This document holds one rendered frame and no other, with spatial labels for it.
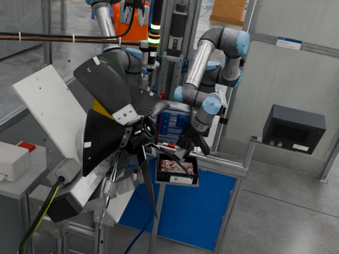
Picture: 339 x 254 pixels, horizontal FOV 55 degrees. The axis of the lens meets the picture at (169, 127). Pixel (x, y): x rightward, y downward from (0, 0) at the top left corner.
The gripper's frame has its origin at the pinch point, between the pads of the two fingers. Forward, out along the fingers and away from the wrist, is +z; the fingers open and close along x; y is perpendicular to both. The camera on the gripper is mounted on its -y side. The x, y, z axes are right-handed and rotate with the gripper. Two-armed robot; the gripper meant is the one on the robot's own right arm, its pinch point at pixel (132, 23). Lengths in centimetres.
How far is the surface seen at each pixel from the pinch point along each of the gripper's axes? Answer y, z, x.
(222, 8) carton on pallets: 873, 112, 0
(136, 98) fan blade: -36.5, 25.4, -16.8
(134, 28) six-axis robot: 315, 83, 97
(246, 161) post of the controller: -15, 58, -78
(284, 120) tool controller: -22, 26, -88
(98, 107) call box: -19.6, 44.7, 9.4
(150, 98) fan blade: -32.1, 25.9, -22.2
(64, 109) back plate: -62, 26, 7
